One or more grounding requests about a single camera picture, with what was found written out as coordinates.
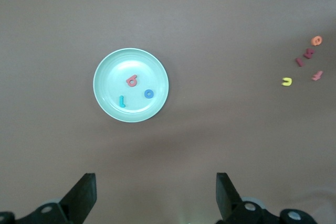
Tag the yellow foam letter u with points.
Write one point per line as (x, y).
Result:
(286, 83)

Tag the pink foam letter g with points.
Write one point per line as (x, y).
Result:
(131, 80)

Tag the red foam letter k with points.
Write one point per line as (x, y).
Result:
(309, 54)

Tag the teal foam letter j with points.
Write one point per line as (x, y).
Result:
(121, 102)

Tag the light green plate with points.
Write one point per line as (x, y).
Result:
(115, 72)

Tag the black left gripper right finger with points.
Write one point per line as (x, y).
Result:
(244, 211)

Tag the red letter i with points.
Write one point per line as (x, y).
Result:
(299, 62)

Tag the blue foam letter o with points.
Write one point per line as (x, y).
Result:
(145, 94)

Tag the orange foam letter e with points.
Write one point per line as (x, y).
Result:
(314, 41)

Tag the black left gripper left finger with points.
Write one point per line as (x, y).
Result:
(65, 208)

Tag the brown table cover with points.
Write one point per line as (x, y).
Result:
(210, 129)

